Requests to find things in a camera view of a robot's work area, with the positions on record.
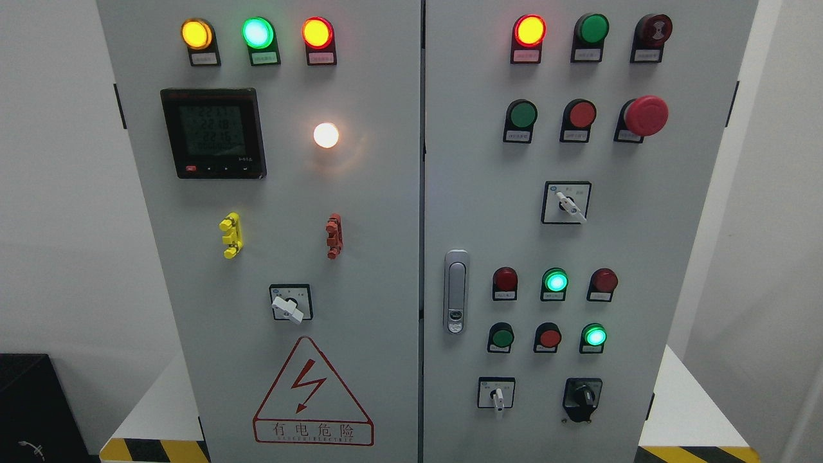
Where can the black knob rotary switch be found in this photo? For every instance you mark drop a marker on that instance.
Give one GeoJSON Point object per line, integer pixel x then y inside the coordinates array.
{"type": "Point", "coordinates": [581, 397]}

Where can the grey electrical cabinet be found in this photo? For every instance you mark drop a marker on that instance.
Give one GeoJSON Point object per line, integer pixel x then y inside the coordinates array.
{"type": "Point", "coordinates": [419, 95]}

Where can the red terminal connector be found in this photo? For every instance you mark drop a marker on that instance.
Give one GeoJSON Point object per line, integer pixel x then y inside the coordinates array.
{"type": "Point", "coordinates": [334, 239]}

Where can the dark red lamp left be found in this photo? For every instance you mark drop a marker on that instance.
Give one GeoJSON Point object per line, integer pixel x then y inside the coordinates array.
{"type": "Point", "coordinates": [505, 284]}

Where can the dark red lamp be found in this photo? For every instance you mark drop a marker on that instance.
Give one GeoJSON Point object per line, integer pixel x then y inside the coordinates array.
{"type": "Point", "coordinates": [505, 284]}
{"type": "Point", "coordinates": [602, 285]}

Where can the white glowing lamp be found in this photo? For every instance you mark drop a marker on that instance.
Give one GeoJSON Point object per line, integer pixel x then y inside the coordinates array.
{"type": "Point", "coordinates": [326, 135]}

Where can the green push button lower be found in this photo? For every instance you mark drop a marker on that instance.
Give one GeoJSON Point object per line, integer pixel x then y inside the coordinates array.
{"type": "Point", "coordinates": [500, 338]}

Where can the green push button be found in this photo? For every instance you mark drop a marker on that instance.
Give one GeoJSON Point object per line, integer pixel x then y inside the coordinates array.
{"type": "Point", "coordinates": [500, 338]}
{"type": "Point", "coordinates": [589, 34]}

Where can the lit green lamp middle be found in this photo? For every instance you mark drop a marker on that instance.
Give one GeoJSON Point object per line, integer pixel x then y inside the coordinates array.
{"type": "Point", "coordinates": [555, 283]}

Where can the green push button second row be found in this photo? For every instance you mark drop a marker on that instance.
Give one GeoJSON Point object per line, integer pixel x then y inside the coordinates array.
{"type": "Point", "coordinates": [520, 118]}

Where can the red push button lower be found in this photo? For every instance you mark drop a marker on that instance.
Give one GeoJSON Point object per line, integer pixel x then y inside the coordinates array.
{"type": "Point", "coordinates": [547, 338]}

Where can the yellow terminal connector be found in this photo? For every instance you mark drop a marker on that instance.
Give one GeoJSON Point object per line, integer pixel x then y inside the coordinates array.
{"type": "Point", "coordinates": [232, 235]}

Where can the dark red lamp right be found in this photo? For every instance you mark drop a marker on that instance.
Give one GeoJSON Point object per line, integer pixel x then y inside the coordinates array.
{"type": "Point", "coordinates": [602, 285]}

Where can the red high voltage warning sticker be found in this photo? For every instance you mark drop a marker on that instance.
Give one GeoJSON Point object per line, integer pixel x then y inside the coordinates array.
{"type": "Point", "coordinates": [308, 403]}

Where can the red push button second row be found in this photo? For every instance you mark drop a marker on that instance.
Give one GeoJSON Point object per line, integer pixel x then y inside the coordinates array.
{"type": "Point", "coordinates": [577, 121]}

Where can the lit green lamp lower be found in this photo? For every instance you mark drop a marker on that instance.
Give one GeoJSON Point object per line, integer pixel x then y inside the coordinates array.
{"type": "Point", "coordinates": [592, 339]}

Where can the lit red indicator lamp left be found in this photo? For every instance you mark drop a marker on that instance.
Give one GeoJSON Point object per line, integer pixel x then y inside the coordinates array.
{"type": "Point", "coordinates": [320, 45]}

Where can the lit red indicator lamp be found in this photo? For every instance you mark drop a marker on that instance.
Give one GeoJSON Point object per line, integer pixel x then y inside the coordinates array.
{"type": "Point", "coordinates": [320, 45]}
{"type": "Point", "coordinates": [527, 39]}

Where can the black digital power meter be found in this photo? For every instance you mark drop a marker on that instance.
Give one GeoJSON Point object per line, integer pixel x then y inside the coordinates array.
{"type": "Point", "coordinates": [215, 133]}

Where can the lit red indicator lamp right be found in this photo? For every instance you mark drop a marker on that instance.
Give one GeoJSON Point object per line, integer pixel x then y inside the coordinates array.
{"type": "Point", "coordinates": [527, 39]}

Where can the lit green indicator lamp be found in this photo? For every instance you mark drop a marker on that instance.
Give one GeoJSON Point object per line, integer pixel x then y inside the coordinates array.
{"type": "Point", "coordinates": [260, 39]}

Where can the red emergency stop button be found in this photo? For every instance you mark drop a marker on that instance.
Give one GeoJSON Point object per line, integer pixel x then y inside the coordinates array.
{"type": "Point", "coordinates": [641, 117]}

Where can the green push button top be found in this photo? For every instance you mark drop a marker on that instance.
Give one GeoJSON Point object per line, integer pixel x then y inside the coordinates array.
{"type": "Point", "coordinates": [589, 34]}

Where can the yellow indicator lamp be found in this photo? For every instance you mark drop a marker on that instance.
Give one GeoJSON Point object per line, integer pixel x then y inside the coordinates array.
{"type": "Point", "coordinates": [201, 42]}

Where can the dark red buzzer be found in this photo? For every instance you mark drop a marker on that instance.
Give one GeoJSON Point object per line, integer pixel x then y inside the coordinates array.
{"type": "Point", "coordinates": [651, 33]}

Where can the white platform hazard striped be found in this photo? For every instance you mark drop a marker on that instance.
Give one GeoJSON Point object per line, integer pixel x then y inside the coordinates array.
{"type": "Point", "coordinates": [684, 424]}

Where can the silver door handle lock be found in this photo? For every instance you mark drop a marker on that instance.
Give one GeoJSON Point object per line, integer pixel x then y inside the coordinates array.
{"type": "Point", "coordinates": [455, 290]}

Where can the white lever selector switch left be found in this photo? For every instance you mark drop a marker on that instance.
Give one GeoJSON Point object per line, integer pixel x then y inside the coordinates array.
{"type": "Point", "coordinates": [292, 302]}

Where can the white lever selector switch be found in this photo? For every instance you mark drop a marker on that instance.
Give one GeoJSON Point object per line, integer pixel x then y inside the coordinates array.
{"type": "Point", "coordinates": [292, 302]}
{"type": "Point", "coordinates": [496, 393]}
{"type": "Point", "coordinates": [566, 202]}

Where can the white lever selector switch upper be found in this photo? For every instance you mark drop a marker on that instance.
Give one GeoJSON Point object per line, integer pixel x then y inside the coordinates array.
{"type": "Point", "coordinates": [566, 202]}

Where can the white lever selector switch lower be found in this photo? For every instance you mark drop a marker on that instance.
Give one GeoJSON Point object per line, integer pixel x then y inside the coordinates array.
{"type": "Point", "coordinates": [496, 393]}

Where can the black box with cable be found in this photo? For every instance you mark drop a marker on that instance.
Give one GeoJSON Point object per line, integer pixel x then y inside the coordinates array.
{"type": "Point", "coordinates": [36, 421]}

